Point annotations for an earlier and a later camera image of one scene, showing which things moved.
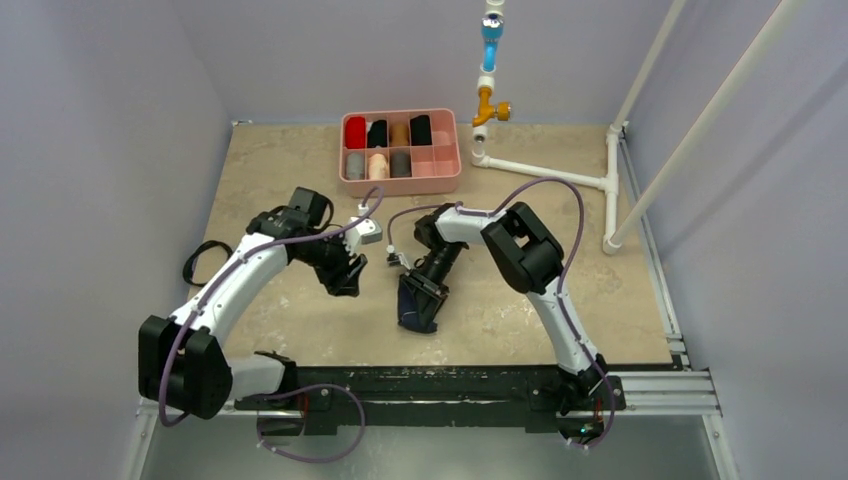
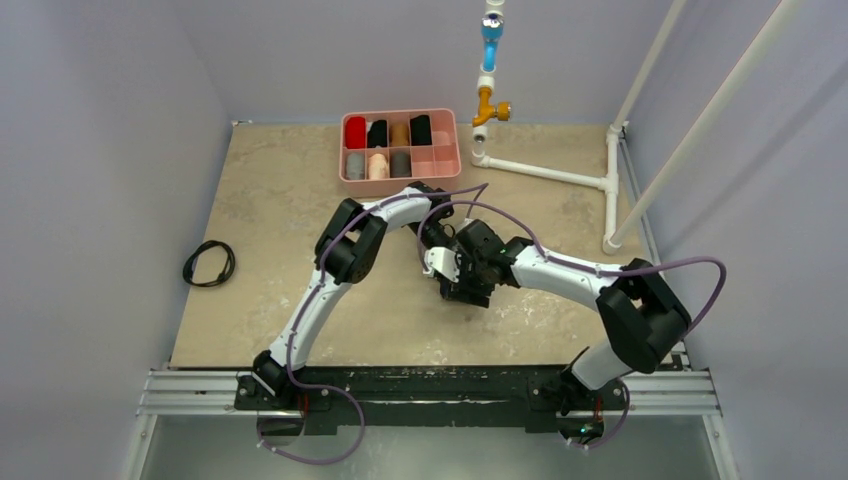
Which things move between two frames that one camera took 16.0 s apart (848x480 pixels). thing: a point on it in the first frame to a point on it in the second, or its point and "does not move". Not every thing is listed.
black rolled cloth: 377,134 does not move
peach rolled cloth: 378,167 does not move
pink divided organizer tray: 403,152 does not move
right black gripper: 425,284 to 475,295
